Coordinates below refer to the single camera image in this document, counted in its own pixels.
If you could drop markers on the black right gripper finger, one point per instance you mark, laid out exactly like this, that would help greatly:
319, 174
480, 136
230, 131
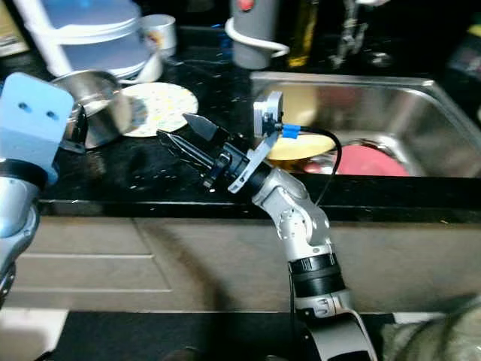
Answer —
192, 150
207, 129

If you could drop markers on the small stainless steel pot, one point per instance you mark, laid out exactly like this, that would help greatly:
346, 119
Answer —
105, 105

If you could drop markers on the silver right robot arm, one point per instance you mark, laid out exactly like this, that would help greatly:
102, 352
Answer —
304, 233

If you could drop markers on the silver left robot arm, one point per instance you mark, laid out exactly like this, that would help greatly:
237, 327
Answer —
15, 218

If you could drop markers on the beige kitchen cabinet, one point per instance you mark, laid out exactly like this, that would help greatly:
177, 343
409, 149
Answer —
158, 263

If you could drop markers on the white plate with dotted print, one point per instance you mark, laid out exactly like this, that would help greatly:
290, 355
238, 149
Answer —
161, 107

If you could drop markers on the yellow plate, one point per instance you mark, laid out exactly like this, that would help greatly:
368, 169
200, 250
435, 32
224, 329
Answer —
308, 147

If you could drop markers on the white printed mug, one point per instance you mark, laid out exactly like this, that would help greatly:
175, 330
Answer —
159, 34

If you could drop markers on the yellow box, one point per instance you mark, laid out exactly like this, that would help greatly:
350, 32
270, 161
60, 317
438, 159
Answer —
11, 30

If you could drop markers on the red plate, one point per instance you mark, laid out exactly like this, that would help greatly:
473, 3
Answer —
364, 159

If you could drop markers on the yellow oil bottle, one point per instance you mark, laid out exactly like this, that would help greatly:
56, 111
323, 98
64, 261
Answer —
302, 34

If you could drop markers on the stainless steel sink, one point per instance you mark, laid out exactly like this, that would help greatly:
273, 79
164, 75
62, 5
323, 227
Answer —
383, 105

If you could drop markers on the chrome faucet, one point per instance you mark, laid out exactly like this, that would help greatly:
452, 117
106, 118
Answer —
352, 34

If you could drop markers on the dark floor mat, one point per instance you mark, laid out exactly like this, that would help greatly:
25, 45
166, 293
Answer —
180, 338

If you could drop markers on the grey green mottled cloth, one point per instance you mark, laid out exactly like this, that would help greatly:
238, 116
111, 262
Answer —
436, 335

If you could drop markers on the light grey left wrist camera mount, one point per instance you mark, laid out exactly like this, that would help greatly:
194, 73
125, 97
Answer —
30, 120

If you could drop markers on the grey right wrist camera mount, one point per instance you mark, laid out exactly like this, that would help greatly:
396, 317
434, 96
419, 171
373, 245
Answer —
267, 113

